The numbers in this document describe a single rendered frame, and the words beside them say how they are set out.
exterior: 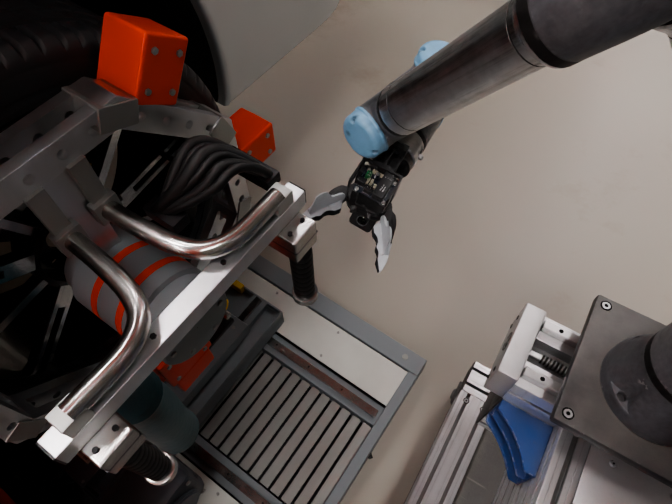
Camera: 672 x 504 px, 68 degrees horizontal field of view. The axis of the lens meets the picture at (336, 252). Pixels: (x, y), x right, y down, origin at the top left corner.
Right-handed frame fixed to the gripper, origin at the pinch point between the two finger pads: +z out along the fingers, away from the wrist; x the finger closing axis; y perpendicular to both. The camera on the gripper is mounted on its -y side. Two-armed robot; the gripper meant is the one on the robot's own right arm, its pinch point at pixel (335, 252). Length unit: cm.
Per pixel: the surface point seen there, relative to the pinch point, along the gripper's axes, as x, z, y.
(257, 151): -22.0, -11.2, -3.1
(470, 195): 22, -90, -86
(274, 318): -14, -5, -71
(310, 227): -3.6, 3.5, 10.1
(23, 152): -31.2, 19.1, 23.5
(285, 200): -7.4, 4.1, 14.7
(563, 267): 61, -76, -78
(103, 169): -36.1, 9.1, 4.2
